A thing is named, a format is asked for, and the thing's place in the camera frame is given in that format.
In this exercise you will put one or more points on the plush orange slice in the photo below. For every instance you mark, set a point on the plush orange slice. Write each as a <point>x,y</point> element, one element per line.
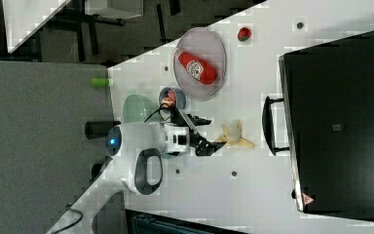
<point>168,103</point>

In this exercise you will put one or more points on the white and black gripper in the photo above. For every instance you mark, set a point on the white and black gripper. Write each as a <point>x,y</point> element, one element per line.
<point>180,140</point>

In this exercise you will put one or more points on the red plush strawberry on table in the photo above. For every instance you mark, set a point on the red plush strawberry on table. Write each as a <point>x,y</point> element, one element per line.
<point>244,34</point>

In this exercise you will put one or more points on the green cylinder marker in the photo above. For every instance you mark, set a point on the green cylinder marker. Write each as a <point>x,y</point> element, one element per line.
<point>102,82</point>

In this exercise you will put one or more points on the green plate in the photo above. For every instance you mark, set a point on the green plate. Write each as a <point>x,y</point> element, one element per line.
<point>137,108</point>

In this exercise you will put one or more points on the small blue bowl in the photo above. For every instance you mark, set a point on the small blue bowl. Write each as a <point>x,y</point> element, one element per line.
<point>180,101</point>

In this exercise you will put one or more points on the grey round plate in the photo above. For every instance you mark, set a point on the grey round plate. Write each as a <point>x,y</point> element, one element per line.
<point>205,44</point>

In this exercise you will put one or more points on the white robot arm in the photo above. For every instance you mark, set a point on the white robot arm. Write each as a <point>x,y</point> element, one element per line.
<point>135,149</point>

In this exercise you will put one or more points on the plush strawberry in bowl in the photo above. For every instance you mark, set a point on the plush strawberry in bowl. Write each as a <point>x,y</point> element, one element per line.
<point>171,94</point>

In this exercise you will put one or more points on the black toaster oven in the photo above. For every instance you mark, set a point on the black toaster oven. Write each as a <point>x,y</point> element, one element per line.
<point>328,100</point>

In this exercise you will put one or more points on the yellow plush peeled banana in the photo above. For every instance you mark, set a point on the yellow plush peeled banana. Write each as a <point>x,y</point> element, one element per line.
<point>233,135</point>

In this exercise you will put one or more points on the red plush ketchup bottle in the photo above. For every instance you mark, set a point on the red plush ketchup bottle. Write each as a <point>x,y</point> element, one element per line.
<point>198,68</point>

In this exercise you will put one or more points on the black cylinder on table edge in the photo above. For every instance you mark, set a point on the black cylinder on table edge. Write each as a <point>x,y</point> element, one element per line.
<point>97,129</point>

